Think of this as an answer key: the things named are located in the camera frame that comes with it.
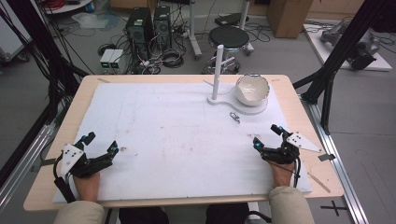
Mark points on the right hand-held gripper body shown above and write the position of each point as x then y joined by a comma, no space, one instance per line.
285,151

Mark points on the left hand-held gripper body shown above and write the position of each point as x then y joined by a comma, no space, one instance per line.
81,161

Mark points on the person's right hand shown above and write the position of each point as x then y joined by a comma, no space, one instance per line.
282,174

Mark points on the person's left hand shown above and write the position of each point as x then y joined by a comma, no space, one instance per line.
87,186

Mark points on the small metal clip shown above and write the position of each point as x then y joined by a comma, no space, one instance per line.
235,117

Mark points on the grey tape piece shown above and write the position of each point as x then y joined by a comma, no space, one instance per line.
327,157

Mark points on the thin wooden stick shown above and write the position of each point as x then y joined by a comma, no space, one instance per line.
319,182

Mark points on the white eggshell-shaped bowl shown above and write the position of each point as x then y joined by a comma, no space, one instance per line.
251,90

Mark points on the white power supply box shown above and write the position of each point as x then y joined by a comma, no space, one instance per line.
106,59
116,60

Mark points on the person's legs in dark trousers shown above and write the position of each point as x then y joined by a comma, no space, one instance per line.
186,214

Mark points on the black round stool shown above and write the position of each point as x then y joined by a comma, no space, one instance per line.
229,38

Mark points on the grey robot device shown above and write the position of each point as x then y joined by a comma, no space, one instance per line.
333,32

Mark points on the wooden cabinet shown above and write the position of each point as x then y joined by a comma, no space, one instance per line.
288,17

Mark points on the black robot device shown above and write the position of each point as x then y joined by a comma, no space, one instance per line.
364,54

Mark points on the white table leg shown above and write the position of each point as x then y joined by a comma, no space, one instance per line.
245,18
193,31

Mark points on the clear plastic sheet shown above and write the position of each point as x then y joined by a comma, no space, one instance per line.
91,20

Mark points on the flat black floor case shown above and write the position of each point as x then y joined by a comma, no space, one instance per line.
231,19

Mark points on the large black computer tower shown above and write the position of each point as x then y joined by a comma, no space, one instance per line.
138,29

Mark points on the white floor platform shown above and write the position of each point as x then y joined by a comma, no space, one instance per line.
378,63

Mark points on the small black computer tower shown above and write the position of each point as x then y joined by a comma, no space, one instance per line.
162,26

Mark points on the round white table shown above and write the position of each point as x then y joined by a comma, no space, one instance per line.
67,5

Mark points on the aluminium rail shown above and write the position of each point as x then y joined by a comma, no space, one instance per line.
334,155
21,168

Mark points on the white stand with post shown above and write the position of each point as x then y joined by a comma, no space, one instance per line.
217,77

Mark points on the black metal frame strut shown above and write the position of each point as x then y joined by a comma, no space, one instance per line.
339,49

